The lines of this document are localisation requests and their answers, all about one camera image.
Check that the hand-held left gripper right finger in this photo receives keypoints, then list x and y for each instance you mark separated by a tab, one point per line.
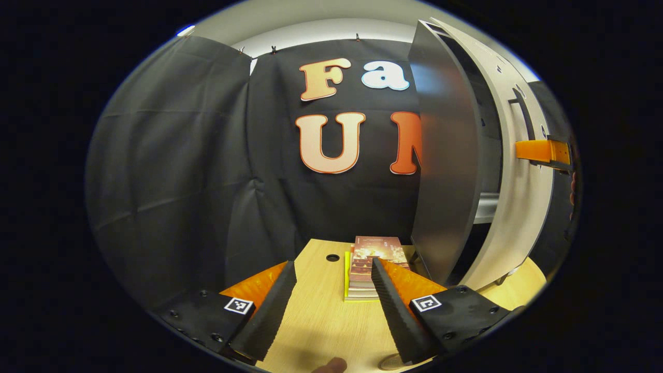
396	316

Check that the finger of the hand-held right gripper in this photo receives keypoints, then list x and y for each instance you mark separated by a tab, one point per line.
541	150

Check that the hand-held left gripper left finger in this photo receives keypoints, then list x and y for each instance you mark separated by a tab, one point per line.
269	316

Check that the beige cabinet door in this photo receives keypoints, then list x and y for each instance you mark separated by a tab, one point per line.
523	207

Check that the dark grey cabinet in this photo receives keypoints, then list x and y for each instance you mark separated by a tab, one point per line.
445	155

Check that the stack of brown books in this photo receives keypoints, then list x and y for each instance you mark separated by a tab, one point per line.
365	264

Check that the black backdrop cloth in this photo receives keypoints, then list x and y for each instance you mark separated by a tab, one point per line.
181	155

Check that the ceiling light panel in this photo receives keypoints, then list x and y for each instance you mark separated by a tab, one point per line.
185	30

